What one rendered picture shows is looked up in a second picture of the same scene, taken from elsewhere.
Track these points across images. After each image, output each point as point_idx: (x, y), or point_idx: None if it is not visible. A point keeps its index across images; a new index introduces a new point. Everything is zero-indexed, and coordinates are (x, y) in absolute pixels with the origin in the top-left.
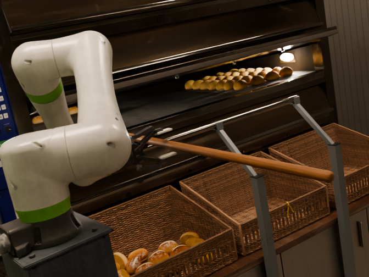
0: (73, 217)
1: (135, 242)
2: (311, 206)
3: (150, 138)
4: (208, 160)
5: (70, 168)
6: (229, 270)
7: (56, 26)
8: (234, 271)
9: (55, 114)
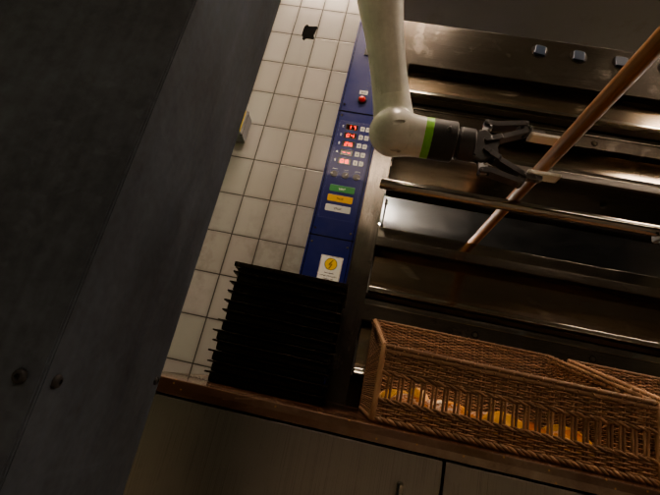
0: None
1: (457, 400)
2: None
3: (518, 135)
4: (635, 359)
5: None
6: (631, 482)
7: (455, 105)
8: (645, 490)
9: (379, 20)
